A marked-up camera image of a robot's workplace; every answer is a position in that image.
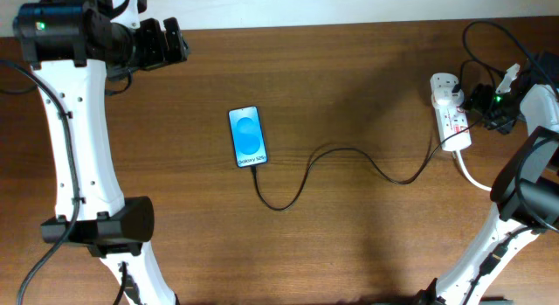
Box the blue Galaxy smartphone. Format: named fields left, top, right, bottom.
left=228, top=106, right=268, bottom=168

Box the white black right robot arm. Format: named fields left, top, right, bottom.
left=413, top=72, right=558, bottom=305

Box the white power strip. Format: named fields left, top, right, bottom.
left=430, top=73, right=472, bottom=152

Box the black charger cable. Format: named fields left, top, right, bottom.
left=250, top=59, right=498, bottom=212

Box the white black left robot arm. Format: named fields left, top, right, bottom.
left=12, top=0, right=189, bottom=304

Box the white charger adapter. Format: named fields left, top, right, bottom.
left=431, top=87, right=465, bottom=108

